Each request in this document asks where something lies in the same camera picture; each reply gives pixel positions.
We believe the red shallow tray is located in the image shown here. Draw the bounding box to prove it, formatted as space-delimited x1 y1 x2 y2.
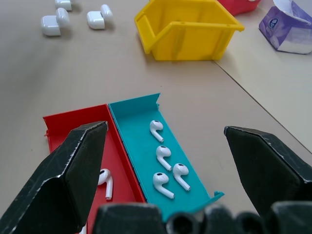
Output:
43 104 147 234

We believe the red plastic storage bin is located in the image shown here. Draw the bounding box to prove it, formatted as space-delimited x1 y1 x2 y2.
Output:
216 0 261 17

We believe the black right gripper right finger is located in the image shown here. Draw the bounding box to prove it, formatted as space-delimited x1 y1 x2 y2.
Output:
224 126 312 216

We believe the purple tissue pack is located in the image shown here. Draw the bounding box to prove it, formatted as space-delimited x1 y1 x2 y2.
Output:
258 0 312 55

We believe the teal shallow tray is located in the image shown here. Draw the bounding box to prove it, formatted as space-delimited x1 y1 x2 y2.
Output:
108 93 225 222

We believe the yellow plastic storage bin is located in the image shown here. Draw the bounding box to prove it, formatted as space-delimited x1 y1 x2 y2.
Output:
134 0 245 61

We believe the white earbud case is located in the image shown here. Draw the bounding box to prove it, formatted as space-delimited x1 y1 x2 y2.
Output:
54 0 73 12
86 4 114 30
40 7 70 37

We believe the white earbud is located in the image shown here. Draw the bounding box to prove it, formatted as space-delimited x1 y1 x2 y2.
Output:
156 145 173 172
152 172 176 200
172 163 191 191
97 168 114 201
149 119 164 143

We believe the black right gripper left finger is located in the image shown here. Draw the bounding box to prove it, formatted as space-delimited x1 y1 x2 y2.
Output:
0 121 109 234

